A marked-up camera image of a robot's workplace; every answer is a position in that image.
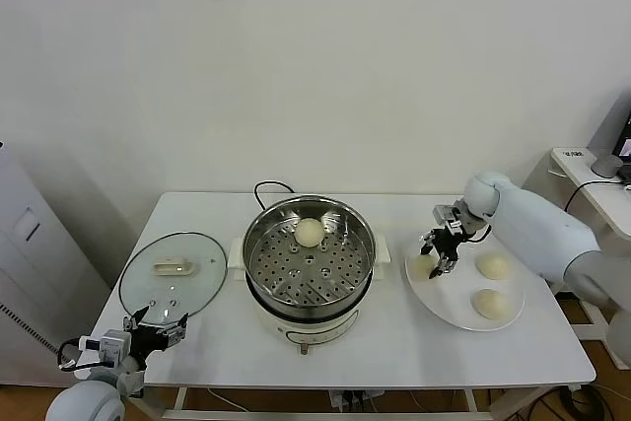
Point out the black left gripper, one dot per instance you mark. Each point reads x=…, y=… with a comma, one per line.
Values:
x=148, y=338

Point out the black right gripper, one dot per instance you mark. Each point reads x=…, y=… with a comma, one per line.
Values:
x=448, y=239

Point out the white steamed baozi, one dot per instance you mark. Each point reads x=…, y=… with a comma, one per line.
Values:
x=490, y=304
x=493, y=266
x=420, y=268
x=309, y=232

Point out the round glass pot lid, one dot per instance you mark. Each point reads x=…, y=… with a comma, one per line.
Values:
x=148, y=253

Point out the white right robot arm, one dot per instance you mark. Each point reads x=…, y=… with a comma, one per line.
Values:
x=542, y=233

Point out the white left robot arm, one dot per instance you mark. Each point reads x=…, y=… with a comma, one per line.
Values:
x=89, y=401

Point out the stainless perforated steamer basket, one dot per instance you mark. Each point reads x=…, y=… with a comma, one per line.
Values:
x=315, y=288

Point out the cream electric steamer pot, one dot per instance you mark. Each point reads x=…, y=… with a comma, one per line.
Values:
x=315, y=332

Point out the white round plate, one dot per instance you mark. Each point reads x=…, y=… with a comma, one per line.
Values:
x=443, y=302

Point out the white tall cabinet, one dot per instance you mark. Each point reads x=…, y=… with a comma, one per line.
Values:
x=29, y=253

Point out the white power strip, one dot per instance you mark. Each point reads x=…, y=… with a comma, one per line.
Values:
x=356, y=399

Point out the grey round desk gadget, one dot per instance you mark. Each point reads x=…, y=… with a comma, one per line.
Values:
x=605, y=166

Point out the laptop with dark screen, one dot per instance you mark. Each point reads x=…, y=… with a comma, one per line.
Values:
x=625, y=145

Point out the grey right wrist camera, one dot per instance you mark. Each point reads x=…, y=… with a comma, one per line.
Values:
x=446, y=214

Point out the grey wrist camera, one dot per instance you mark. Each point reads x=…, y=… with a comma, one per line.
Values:
x=111, y=344
x=446, y=214

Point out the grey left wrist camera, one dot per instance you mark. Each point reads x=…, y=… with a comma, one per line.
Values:
x=111, y=344

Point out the white table leg frame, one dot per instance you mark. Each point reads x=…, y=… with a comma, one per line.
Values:
x=177, y=400

